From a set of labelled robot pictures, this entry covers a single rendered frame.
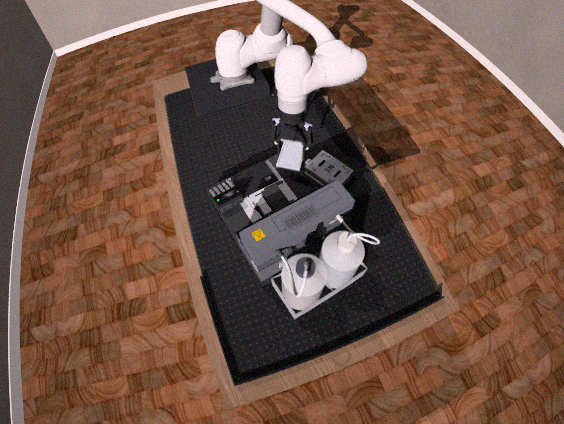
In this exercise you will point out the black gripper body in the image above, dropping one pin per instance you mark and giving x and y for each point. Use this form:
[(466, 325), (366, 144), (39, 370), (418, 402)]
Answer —
[(292, 119)]

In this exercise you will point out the white flexible hose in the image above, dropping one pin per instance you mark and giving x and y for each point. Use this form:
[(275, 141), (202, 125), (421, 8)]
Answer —
[(306, 265)]

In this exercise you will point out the white curved hose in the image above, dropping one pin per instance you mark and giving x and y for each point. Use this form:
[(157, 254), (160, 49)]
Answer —
[(361, 234)]

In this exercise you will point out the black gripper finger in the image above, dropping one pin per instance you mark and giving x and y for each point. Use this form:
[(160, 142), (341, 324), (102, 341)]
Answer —
[(303, 138), (275, 121)]

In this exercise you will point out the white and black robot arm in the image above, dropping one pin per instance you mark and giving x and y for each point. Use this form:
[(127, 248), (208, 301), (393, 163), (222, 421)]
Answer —
[(297, 73)]

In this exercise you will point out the white plastic bottle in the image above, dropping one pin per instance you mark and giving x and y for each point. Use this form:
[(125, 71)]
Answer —
[(340, 264), (317, 277)]

